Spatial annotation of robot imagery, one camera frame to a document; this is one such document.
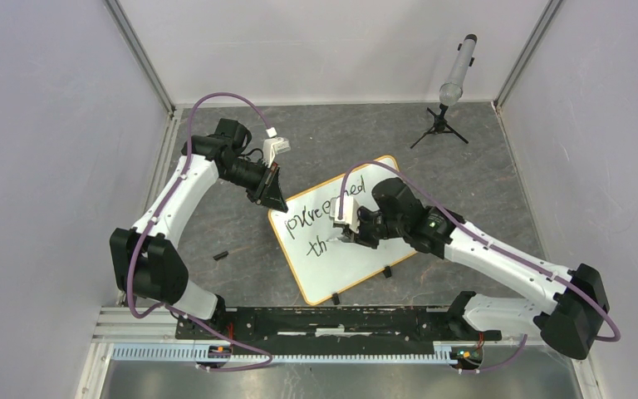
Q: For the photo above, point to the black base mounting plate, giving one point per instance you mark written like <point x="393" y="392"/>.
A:
<point x="354" y="330"/>

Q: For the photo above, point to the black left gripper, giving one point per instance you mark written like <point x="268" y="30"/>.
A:
<point x="268" y="191"/>

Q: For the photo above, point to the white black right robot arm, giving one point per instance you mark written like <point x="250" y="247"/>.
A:
<point x="565" y="307"/>

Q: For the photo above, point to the black marker cap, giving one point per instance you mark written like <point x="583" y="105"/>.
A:
<point x="221" y="255"/>

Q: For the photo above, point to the silver microphone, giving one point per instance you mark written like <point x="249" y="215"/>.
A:
<point x="452" y="89"/>

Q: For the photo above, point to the white toothed cable rail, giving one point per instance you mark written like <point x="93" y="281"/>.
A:
<point x="215" y="355"/>

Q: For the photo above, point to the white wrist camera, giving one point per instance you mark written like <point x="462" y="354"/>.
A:
<point x="343" y="213"/>
<point x="273" y="146"/>

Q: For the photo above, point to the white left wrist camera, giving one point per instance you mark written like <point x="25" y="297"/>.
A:
<point x="273" y="146"/>

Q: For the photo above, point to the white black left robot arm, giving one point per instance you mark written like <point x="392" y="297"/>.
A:
<point x="145" y="257"/>

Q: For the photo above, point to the black microphone tripod stand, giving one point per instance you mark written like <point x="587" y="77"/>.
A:
<point x="440" y="126"/>

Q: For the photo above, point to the grey whiteboard wire stand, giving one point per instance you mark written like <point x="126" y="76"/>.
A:
<point x="370" y="291"/>

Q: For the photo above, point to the white whiteboard with yellow frame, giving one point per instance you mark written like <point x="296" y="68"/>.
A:
<point x="322" y="268"/>

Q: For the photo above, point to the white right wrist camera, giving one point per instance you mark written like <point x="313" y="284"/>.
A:
<point x="343" y="213"/>

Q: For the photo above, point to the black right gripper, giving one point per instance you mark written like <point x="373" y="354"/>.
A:
<point x="361" y="237"/>

